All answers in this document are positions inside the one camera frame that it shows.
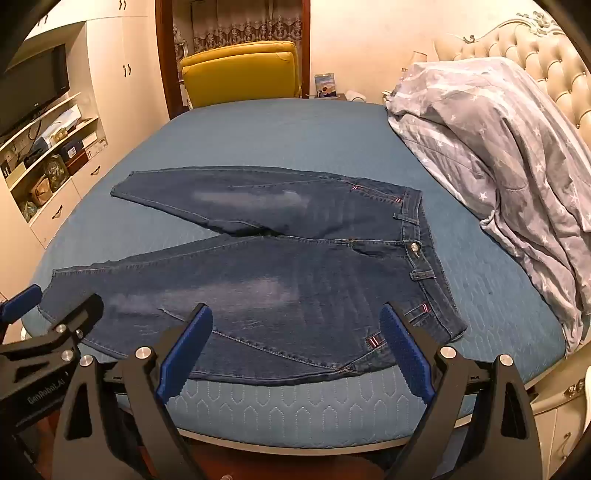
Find grey star print duvet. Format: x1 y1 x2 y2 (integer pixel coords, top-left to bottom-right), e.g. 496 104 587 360
385 58 591 356

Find cream ornate nightstand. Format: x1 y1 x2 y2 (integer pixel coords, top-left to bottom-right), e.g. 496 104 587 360
530 360 591 480

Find large white box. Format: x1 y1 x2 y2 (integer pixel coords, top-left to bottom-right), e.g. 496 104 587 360
39 104 85 145

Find black television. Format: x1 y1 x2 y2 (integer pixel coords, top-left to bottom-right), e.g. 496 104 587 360
0 44 71 137

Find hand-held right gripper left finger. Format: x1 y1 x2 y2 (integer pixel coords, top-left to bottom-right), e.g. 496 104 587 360
51 302 215 480

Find blue quilted bed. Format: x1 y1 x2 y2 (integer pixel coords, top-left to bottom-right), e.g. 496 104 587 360
21 98 568 455

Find blue denim pants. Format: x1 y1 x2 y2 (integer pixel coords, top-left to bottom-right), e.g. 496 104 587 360
38 165 468 386

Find cream tufted headboard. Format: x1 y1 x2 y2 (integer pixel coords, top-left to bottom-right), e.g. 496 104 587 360
434 11 591 153

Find tan handbag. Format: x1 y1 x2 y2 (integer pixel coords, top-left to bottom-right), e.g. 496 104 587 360
29 178 52 209

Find red-brown box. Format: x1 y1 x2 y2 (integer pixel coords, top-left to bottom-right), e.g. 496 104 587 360
65 150 99 174

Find white cabinet drawer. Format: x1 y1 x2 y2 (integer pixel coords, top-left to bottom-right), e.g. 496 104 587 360
70 156 112 195
28 187 80 249

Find dark blue box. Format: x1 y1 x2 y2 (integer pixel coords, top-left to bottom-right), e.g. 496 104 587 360
60 138 86 162

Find small picture frame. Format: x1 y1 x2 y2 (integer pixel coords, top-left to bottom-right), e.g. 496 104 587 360
314 74 341 99

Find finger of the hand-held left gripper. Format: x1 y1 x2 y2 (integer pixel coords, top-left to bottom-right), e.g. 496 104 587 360
0 294 105 384
0 284 43 344

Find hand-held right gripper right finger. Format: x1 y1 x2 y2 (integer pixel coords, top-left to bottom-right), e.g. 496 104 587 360
380 301 544 480

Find white wall cabinet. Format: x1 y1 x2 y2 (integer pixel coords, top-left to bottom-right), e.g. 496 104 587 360
0 0 171 250

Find lace curtain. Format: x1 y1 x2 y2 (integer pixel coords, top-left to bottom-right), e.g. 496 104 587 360
173 0 304 54

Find white ornate side table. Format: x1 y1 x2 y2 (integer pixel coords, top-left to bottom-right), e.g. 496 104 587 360
173 25 188 84

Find yellow chair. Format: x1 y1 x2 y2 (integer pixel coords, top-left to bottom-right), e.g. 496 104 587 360
179 41 303 109

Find camouflage bag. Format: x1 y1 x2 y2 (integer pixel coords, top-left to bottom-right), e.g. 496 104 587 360
43 154 71 193

